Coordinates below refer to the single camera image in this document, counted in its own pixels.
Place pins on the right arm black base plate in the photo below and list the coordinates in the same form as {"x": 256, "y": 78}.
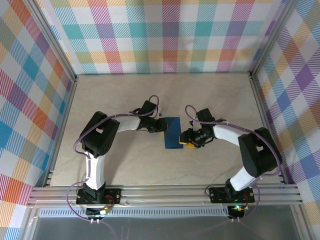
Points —
{"x": 217, "y": 195}

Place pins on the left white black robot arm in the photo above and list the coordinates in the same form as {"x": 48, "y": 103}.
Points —
{"x": 100, "y": 140}

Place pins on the black controller board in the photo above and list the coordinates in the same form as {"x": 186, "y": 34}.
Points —
{"x": 96, "y": 212}
{"x": 237, "y": 212}

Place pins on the blue paper sheet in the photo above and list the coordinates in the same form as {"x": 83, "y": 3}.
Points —
{"x": 173, "y": 135}

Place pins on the aluminium frame cross rail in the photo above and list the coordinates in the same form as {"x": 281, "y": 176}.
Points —
{"x": 162, "y": 193}

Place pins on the aluminium frame corner post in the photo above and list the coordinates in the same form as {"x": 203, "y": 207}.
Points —
{"x": 57, "y": 47}
{"x": 271, "y": 37}

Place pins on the grey metal panel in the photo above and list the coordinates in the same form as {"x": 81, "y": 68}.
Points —
{"x": 162, "y": 230}

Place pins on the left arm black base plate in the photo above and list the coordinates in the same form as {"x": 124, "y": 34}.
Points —
{"x": 113, "y": 195}

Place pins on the aluminium frame side rail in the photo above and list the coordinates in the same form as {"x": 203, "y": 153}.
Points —
{"x": 259, "y": 100}
{"x": 70, "y": 100}

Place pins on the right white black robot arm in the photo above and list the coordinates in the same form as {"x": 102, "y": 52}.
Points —
{"x": 260, "y": 155}

